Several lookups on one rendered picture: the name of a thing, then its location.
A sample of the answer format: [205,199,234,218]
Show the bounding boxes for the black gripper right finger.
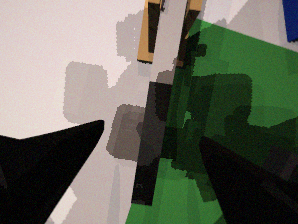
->
[199,136,298,224]

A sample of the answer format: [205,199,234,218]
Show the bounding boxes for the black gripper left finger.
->
[0,120,104,224]

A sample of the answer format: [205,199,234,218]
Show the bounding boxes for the green flat mat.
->
[125,19,298,224]

